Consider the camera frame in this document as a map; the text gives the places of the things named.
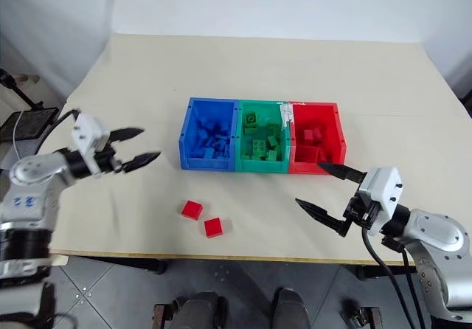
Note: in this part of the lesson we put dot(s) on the green brick with round hole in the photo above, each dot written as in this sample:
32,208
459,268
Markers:
250,119

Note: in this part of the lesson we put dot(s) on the dark rounded grey shape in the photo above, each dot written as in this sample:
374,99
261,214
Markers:
197,310
291,310

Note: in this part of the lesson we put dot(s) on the red plastic bin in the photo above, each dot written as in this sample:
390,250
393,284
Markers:
306,167

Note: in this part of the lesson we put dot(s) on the black table frame bar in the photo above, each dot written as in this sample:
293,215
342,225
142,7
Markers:
383,272

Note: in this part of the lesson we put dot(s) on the white tape strip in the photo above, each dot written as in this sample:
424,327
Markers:
284,117

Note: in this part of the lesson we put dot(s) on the small blue block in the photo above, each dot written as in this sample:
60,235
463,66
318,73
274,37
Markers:
209,153

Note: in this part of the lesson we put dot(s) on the small red cube block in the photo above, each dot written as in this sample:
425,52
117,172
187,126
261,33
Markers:
312,135

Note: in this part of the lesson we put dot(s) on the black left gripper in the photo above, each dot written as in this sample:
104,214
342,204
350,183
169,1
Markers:
110,159

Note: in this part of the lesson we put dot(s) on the large green studded brick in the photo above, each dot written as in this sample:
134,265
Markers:
260,150

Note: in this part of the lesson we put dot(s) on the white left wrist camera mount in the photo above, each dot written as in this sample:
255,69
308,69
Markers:
87,130

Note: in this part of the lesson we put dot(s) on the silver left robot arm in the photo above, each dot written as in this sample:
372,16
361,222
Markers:
33,168

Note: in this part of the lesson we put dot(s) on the black flat base plate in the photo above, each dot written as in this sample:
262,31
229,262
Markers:
31,122

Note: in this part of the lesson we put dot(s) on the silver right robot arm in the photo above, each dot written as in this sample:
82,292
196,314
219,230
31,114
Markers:
435,229

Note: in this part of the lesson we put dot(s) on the flat red square block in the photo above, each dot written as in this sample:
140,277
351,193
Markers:
191,209
214,227

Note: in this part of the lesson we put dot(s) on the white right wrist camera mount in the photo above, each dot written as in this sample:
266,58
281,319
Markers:
385,186

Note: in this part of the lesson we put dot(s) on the blue plastic bin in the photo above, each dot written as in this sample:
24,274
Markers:
206,163

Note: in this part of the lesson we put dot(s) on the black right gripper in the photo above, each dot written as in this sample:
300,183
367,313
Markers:
363,211

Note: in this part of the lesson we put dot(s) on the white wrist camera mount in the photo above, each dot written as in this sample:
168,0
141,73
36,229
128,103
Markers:
87,130
385,186

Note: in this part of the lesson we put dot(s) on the rusty brown metal foot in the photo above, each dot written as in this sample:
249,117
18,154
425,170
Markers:
370,318
159,318

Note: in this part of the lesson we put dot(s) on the small green block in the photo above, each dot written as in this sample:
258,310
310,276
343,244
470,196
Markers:
273,141
273,127
272,155

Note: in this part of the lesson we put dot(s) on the green plastic bin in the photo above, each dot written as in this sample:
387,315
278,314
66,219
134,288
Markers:
258,166

